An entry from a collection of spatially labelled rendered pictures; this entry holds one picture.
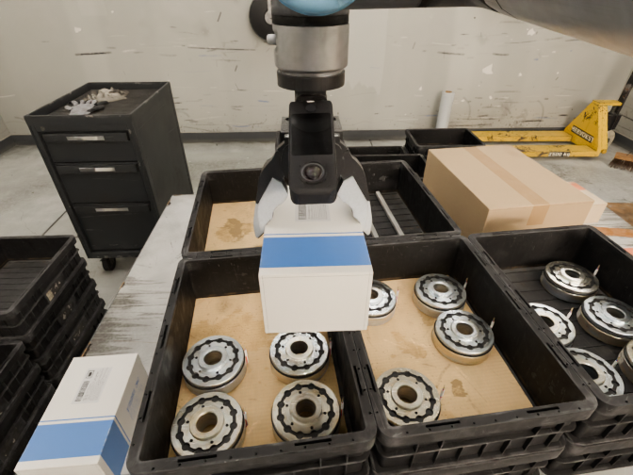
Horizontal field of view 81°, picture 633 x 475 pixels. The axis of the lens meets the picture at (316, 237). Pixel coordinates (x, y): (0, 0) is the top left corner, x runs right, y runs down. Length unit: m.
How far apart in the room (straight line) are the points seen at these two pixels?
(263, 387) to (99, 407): 0.28
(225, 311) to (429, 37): 3.41
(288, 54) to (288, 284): 0.23
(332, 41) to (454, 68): 3.64
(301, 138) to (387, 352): 0.46
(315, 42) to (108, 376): 0.67
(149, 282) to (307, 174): 0.83
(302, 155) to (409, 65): 3.54
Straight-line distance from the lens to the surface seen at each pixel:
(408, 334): 0.75
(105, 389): 0.80
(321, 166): 0.35
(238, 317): 0.78
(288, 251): 0.42
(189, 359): 0.69
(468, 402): 0.70
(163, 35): 3.88
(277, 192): 0.44
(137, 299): 1.09
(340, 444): 0.51
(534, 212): 1.14
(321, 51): 0.38
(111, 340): 1.01
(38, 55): 4.37
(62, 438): 0.78
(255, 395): 0.67
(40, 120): 2.03
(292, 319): 0.44
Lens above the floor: 1.39
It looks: 35 degrees down
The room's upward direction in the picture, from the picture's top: straight up
